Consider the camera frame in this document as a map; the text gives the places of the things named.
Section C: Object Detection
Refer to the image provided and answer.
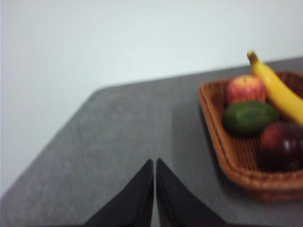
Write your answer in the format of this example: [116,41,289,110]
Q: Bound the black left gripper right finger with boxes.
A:
[155,157,228,227]

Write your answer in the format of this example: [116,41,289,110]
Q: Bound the yellow banana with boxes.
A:
[247,50,303,126]

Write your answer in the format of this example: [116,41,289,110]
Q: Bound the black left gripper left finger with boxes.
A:
[84,158,154,227]

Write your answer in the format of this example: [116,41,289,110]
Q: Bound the green avocado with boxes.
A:
[222,101,280,137]

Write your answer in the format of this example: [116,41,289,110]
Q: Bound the red apple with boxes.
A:
[224,75,267,106]

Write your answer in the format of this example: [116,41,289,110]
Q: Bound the brown wicker basket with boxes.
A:
[198,70,303,203]

